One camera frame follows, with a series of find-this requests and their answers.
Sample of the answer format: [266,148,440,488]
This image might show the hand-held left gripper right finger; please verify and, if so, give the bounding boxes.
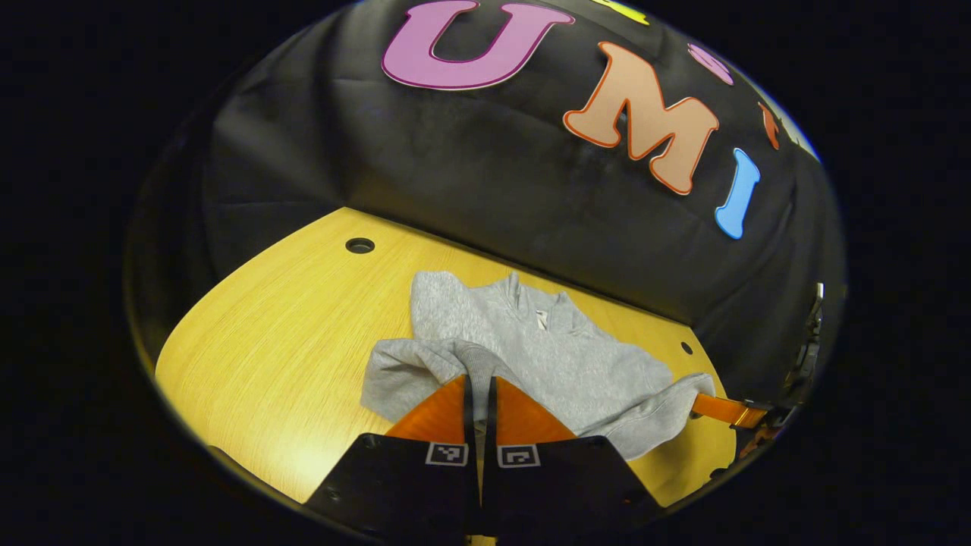
[485,376,665,535]

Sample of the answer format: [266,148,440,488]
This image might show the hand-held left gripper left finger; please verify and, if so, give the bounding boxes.
[303,374,480,541]

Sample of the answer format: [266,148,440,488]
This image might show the grey zip-neck sweatshirt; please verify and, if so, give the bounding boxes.
[360,269,716,462]

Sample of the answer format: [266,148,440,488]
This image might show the black backdrop cloth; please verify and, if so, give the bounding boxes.
[125,0,847,410]

